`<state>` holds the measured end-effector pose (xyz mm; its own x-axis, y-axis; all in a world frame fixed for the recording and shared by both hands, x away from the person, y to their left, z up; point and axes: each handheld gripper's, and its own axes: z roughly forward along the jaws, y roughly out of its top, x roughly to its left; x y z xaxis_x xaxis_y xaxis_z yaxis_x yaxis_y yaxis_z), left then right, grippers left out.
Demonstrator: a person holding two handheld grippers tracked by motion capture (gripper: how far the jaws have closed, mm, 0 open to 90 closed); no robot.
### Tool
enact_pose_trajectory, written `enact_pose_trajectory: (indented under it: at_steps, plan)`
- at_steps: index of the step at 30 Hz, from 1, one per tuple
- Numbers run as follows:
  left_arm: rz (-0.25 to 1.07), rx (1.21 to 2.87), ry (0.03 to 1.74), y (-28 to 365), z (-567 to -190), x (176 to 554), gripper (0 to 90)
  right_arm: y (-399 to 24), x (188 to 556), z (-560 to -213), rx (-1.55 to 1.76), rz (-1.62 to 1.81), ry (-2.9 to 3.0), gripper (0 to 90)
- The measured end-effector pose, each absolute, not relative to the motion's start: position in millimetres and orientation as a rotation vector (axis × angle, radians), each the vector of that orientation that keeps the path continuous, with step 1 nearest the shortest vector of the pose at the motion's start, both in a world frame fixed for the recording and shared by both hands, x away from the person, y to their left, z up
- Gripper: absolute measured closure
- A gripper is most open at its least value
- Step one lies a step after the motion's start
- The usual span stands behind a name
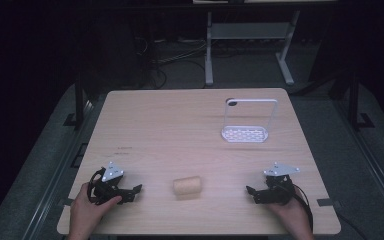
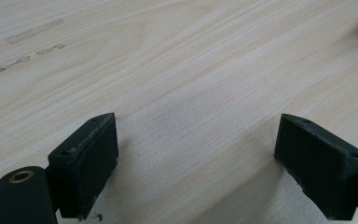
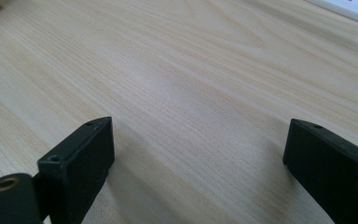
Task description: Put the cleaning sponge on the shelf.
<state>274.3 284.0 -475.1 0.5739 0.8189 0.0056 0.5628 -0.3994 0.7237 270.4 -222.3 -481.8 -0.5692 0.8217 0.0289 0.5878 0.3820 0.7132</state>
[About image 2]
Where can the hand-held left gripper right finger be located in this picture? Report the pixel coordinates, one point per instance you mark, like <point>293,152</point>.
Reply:
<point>320,168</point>

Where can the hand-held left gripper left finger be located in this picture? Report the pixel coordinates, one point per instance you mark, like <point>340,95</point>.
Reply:
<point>84,165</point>

